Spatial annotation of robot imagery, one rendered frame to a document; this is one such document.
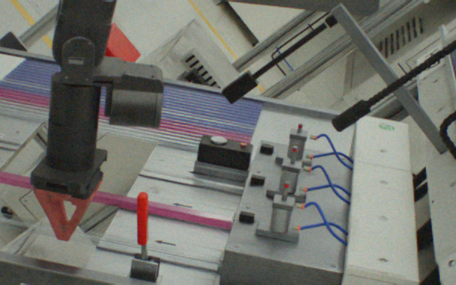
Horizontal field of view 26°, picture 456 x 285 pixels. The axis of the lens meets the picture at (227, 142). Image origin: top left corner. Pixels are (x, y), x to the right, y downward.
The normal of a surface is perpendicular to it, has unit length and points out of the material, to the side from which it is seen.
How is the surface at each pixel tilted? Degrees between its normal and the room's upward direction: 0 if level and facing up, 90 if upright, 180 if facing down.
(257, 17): 90
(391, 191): 43
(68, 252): 0
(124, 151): 90
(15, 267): 90
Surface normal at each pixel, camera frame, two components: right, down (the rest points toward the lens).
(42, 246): 0.77, -0.55
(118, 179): -0.14, 0.36
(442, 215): -0.62, -0.76
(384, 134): 0.15, -0.91
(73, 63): 0.11, 0.49
